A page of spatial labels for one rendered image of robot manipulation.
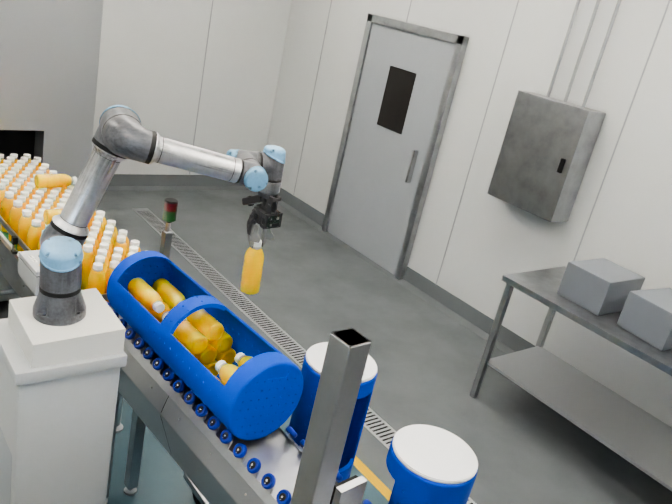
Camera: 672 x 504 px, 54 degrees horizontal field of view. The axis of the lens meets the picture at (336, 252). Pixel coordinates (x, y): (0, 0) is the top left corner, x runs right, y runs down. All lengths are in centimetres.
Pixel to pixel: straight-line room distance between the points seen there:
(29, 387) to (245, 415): 62
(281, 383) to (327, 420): 79
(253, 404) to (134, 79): 532
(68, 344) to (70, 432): 32
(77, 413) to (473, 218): 404
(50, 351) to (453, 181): 425
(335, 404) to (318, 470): 16
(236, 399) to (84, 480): 63
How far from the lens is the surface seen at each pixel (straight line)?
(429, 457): 218
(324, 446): 137
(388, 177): 623
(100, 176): 210
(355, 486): 191
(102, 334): 210
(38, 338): 207
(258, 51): 761
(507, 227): 540
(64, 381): 214
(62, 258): 204
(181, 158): 197
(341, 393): 130
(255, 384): 204
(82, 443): 231
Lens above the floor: 229
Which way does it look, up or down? 21 degrees down
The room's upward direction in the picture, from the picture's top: 13 degrees clockwise
